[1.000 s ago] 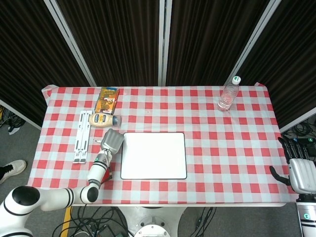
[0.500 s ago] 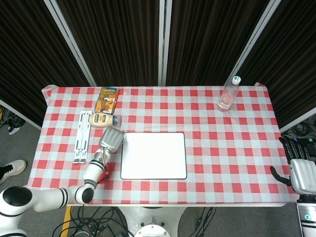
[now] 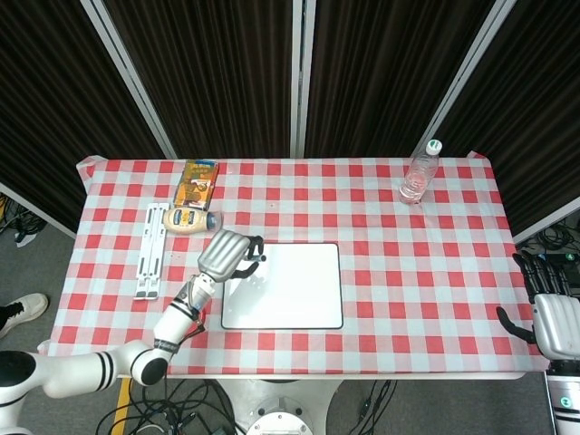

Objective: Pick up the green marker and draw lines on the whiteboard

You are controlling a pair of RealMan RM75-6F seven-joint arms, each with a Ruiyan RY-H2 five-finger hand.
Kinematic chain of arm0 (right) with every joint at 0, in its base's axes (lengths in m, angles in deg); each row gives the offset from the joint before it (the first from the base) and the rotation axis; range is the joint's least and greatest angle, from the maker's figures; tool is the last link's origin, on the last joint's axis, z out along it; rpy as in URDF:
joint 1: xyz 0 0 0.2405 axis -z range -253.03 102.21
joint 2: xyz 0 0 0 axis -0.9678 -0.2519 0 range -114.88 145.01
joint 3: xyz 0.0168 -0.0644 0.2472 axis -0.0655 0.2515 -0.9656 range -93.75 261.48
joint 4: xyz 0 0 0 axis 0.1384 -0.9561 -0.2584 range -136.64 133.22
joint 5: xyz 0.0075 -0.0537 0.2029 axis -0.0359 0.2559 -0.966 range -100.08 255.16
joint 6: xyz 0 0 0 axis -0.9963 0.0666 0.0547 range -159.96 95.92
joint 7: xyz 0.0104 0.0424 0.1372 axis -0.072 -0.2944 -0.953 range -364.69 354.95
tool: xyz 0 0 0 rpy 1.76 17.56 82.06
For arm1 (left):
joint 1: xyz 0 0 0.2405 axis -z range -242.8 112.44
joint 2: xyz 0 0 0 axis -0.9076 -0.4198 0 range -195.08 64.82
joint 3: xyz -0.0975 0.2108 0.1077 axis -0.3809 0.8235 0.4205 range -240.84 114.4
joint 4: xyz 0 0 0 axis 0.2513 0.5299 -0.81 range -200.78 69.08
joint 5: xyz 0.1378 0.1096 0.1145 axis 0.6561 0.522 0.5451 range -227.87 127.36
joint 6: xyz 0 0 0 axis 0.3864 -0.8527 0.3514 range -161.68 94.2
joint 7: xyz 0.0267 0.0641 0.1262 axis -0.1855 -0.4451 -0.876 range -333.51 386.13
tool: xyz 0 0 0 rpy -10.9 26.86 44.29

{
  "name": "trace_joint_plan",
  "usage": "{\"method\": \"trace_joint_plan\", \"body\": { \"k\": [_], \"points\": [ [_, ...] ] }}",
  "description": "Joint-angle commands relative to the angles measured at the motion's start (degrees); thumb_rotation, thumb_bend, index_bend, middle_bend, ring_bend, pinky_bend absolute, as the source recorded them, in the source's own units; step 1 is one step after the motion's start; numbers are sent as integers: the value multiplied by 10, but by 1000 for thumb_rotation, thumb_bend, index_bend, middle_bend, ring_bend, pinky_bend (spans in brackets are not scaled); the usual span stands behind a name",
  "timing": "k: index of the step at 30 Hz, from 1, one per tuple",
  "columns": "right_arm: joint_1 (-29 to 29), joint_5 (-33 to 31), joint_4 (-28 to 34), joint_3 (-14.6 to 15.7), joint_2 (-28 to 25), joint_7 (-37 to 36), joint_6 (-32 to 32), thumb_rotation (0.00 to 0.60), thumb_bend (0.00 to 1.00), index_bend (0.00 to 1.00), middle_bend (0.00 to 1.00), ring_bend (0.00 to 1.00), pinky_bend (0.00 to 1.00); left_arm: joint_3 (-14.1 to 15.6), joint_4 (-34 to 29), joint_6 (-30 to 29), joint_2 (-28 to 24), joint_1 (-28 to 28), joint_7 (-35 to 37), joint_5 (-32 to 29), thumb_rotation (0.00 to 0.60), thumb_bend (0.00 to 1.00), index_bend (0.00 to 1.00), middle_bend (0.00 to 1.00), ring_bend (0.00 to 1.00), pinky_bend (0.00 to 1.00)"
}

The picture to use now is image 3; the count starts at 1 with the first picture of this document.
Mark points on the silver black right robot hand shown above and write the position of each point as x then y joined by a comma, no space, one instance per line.
557,326

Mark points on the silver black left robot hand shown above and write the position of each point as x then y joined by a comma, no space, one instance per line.
222,254

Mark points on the green whiteboard marker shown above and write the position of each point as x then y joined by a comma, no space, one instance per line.
262,258

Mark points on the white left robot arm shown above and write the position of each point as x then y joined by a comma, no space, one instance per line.
176,321

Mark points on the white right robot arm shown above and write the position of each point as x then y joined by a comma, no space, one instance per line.
564,399

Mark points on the white rectangular board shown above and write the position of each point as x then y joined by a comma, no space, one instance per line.
294,290

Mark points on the red white checkered tablecloth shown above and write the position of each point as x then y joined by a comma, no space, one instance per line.
362,272

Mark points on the mayonnaise squeeze bottle blue cap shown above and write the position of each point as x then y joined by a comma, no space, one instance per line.
186,220

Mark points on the black box with green lights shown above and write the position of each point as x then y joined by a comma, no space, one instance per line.
572,262

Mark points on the white folding laptop stand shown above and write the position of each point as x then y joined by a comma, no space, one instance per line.
149,254

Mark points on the yellow printed cardboard box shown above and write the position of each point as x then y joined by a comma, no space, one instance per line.
197,183

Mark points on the dark ribbed partition panel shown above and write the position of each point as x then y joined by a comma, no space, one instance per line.
45,90
544,113
385,77
213,77

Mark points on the clear plastic water bottle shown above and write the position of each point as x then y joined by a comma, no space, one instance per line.
419,179

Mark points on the white sneaker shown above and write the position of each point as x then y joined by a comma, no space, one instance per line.
27,308

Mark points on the white partition base rail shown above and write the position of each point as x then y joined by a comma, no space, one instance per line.
548,219
41,213

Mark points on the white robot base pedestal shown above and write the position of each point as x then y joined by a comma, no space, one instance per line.
281,408

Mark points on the white partition post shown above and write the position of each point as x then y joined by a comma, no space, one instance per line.
466,77
302,77
130,77

